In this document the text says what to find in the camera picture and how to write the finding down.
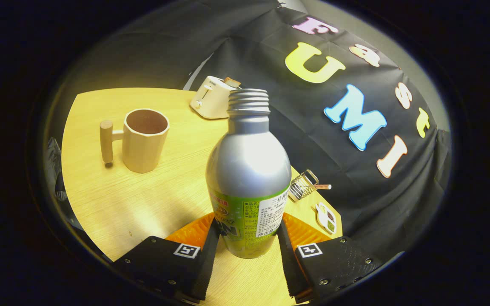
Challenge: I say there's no beige wooden cup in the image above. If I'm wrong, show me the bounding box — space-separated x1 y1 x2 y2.
100 108 170 174

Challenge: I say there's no white divided sauce dish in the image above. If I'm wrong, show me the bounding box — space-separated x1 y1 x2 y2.
315 202 338 235

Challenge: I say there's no metal wire holder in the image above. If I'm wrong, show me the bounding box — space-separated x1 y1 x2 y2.
288 169 320 202

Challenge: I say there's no silver bottle with green label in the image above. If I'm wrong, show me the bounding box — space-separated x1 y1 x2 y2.
205 88 291 259

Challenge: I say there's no wooden table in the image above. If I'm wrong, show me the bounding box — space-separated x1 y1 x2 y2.
61 88 343 306

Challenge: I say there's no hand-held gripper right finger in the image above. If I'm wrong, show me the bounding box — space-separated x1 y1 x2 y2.
277 212 384 303

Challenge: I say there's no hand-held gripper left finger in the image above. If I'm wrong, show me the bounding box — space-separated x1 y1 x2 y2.
112 212 221 303

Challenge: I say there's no white toaster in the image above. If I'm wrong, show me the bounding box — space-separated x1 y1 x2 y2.
190 76 242 120

